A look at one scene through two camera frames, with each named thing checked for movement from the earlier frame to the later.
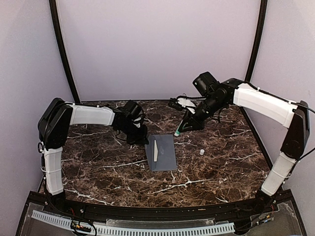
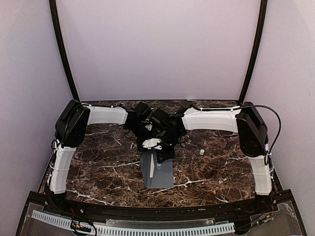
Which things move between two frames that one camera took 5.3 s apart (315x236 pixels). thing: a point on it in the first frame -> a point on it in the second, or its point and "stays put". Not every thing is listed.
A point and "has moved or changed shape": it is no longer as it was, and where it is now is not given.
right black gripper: [197, 124] -> [168, 155]
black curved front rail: [112, 212] stays put
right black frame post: [263, 12] stays put
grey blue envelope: [161, 152] has moved or changed shape
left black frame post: [53, 6] stays put
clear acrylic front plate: [119, 222] stays put
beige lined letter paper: [155, 151] has moved or changed shape
